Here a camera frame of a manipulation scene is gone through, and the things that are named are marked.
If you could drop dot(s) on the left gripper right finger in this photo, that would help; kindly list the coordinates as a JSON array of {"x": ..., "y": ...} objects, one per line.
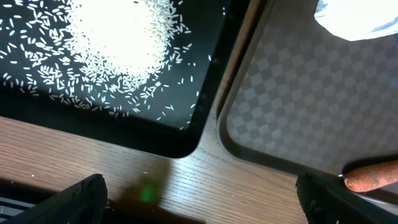
[{"x": 323, "y": 201}]

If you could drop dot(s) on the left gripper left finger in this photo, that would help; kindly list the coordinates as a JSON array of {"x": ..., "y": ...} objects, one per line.
[{"x": 84, "y": 202}]

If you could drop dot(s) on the orange carrot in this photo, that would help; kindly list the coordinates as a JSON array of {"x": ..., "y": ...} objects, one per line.
[{"x": 372, "y": 177}]

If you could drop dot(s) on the white rice pile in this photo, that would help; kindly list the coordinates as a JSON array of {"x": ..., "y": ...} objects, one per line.
[{"x": 125, "y": 58}]

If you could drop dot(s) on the white napkin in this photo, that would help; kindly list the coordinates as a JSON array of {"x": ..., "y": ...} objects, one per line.
[{"x": 354, "y": 20}]

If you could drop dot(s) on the brown serving tray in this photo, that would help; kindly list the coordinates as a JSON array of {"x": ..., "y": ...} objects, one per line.
[{"x": 304, "y": 99}]

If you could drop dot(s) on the black plastic tray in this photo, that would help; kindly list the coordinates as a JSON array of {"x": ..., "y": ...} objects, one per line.
[{"x": 134, "y": 132}]

